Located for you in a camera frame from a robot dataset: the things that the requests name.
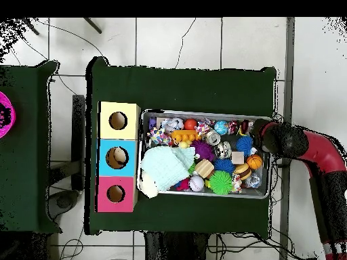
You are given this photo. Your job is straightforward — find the mint green muslin cloth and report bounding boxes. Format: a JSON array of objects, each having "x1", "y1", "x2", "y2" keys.
[{"x1": 140, "y1": 146, "x2": 196, "y2": 192}]

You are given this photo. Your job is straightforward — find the cream muslin cloth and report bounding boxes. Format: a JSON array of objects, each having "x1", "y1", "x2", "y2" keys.
[{"x1": 139, "y1": 171, "x2": 159, "y2": 198}]

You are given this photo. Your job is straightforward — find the wooden box with three holes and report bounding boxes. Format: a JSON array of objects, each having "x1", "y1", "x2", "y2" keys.
[{"x1": 95, "y1": 100, "x2": 142, "y2": 213}]

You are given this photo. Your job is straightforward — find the blue spiky rubber ball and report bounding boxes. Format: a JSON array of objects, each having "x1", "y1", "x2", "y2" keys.
[
  {"x1": 235, "y1": 135, "x2": 258, "y2": 157},
  {"x1": 213, "y1": 158, "x2": 235, "y2": 174}
]

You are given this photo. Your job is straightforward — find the blue globe print ball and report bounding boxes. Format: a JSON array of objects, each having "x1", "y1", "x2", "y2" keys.
[{"x1": 213, "y1": 120, "x2": 229, "y2": 135}]

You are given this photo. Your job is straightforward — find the small orange basketball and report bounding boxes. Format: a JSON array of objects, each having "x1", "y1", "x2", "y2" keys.
[{"x1": 245, "y1": 154, "x2": 264, "y2": 171}]

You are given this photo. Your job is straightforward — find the wooden burger toy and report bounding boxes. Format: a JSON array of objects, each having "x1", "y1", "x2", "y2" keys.
[{"x1": 233, "y1": 162, "x2": 252, "y2": 181}]

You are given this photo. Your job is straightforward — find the purple spiky ball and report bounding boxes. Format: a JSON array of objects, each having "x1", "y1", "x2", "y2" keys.
[{"x1": 190, "y1": 139, "x2": 216, "y2": 162}]

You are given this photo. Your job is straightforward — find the orange plastic building block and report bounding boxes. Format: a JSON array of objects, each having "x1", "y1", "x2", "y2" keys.
[{"x1": 171, "y1": 129, "x2": 201, "y2": 144}]

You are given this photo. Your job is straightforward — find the green spiky rubber ball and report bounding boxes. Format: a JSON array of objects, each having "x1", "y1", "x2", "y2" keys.
[{"x1": 209, "y1": 170, "x2": 234, "y2": 196}]

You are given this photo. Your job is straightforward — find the dark green table cloth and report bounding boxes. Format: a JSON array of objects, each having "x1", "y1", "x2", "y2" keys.
[{"x1": 85, "y1": 56, "x2": 277, "y2": 239}]

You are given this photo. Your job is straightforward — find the black upright panel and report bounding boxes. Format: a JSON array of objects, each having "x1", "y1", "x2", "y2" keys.
[{"x1": 71, "y1": 94, "x2": 86, "y2": 190}]

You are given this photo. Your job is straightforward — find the black tripod leg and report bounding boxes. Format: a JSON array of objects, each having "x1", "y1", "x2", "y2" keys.
[
  {"x1": 82, "y1": 17, "x2": 102, "y2": 35},
  {"x1": 20, "y1": 17, "x2": 40, "y2": 36}
]

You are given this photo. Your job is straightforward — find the pink plastic bowl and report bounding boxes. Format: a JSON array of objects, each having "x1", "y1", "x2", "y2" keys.
[{"x1": 0, "y1": 91, "x2": 16, "y2": 139}]

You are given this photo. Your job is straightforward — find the silver wire mesh bin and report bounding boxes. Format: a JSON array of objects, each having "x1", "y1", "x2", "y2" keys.
[{"x1": 136, "y1": 108, "x2": 274, "y2": 200}]

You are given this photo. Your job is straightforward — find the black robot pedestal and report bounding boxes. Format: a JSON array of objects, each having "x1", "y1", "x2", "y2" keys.
[{"x1": 144, "y1": 231, "x2": 209, "y2": 260}]

